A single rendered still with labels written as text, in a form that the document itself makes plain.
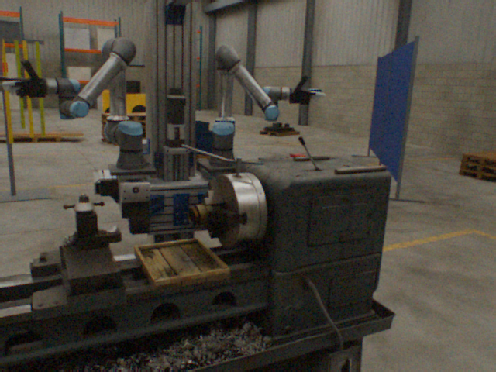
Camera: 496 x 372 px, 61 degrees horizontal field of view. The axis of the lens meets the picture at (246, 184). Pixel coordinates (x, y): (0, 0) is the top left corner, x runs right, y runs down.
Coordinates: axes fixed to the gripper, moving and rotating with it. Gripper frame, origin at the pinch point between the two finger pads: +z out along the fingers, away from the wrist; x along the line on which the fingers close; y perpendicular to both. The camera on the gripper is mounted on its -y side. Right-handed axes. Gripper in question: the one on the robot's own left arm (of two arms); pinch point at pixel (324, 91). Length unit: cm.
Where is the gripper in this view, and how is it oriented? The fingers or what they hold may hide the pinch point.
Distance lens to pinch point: 248.8
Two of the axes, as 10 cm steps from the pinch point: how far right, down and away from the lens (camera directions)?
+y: -0.4, 9.3, 3.6
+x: -0.2, 3.6, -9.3
